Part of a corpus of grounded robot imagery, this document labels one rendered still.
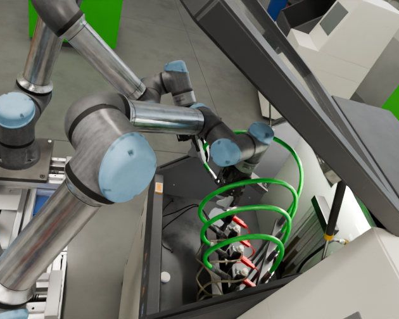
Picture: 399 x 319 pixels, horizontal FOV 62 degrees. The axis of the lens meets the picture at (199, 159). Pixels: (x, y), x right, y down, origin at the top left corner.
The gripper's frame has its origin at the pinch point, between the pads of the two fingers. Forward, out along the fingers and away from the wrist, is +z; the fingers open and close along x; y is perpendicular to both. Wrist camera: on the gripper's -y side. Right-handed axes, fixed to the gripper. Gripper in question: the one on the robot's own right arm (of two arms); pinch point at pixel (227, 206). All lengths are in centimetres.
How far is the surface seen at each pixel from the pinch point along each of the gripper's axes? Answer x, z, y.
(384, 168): 6, -35, -36
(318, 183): -5.7, -14.2, -30.9
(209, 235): 0.5, 16.9, 1.1
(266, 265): 18.5, 4.8, -13.4
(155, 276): 18.3, 19.9, 20.6
